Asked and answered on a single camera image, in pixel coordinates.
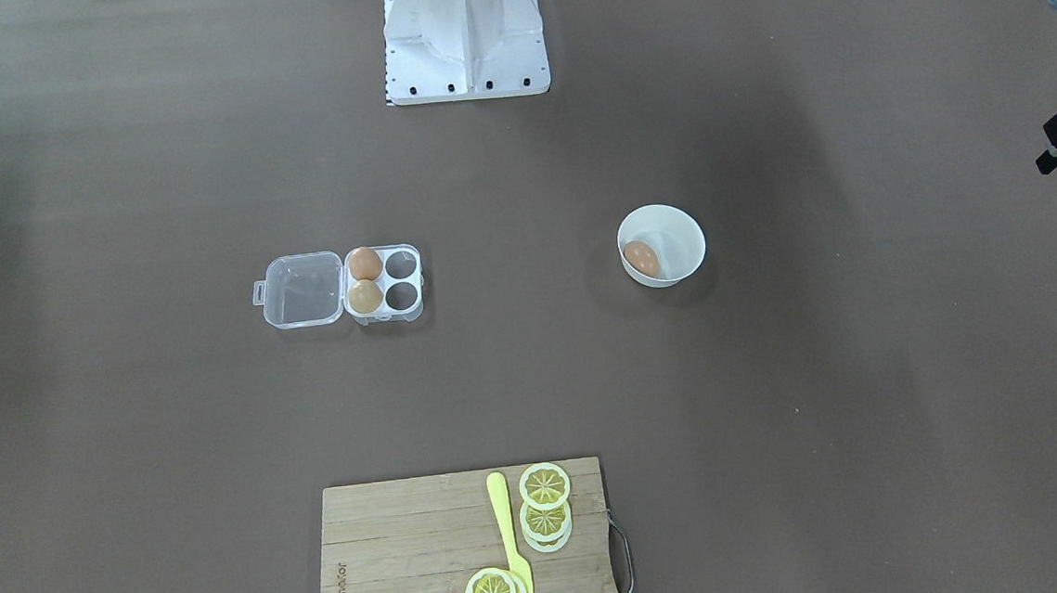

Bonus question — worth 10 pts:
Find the brown egg from bowl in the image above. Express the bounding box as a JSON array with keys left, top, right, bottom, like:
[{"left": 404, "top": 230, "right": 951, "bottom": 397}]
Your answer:
[{"left": 622, "top": 239, "right": 662, "bottom": 278}]

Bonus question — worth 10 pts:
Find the clear plastic egg box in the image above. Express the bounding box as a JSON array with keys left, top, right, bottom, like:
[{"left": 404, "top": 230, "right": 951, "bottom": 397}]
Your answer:
[{"left": 251, "top": 243, "right": 426, "bottom": 329}]

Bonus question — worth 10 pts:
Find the brown egg in box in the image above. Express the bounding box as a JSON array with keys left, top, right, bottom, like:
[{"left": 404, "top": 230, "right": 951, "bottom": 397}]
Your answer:
[{"left": 346, "top": 246, "right": 383, "bottom": 281}]

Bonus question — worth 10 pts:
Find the pale beige egg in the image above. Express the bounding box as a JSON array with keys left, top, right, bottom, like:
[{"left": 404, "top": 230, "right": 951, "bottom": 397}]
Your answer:
[{"left": 347, "top": 279, "right": 385, "bottom": 314}]

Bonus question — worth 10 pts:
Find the white bowl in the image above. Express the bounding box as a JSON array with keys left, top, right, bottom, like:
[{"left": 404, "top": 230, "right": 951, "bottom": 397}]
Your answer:
[{"left": 616, "top": 203, "right": 707, "bottom": 289}]

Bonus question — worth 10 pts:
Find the lemon slice middle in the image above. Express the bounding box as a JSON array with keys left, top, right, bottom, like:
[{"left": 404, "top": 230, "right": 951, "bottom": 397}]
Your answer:
[{"left": 519, "top": 502, "right": 572, "bottom": 543}]

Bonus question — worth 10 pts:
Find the lemon slice lower stack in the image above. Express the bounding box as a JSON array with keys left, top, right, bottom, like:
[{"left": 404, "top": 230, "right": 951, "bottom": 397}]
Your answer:
[{"left": 524, "top": 525, "right": 572, "bottom": 553}]

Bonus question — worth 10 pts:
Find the yellow plastic knife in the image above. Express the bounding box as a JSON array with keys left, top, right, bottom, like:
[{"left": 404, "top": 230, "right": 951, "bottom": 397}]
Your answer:
[{"left": 485, "top": 471, "right": 535, "bottom": 593}]

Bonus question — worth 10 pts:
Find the bamboo cutting board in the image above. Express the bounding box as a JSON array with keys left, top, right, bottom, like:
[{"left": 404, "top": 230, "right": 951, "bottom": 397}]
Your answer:
[{"left": 319, "top": 457, "right": 638, "bottom": 593}]

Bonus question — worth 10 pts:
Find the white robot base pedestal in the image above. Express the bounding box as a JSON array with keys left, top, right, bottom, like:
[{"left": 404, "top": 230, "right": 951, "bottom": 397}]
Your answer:
[{"left": 383, "top": 0, "right": 552, "bottom": 107}]

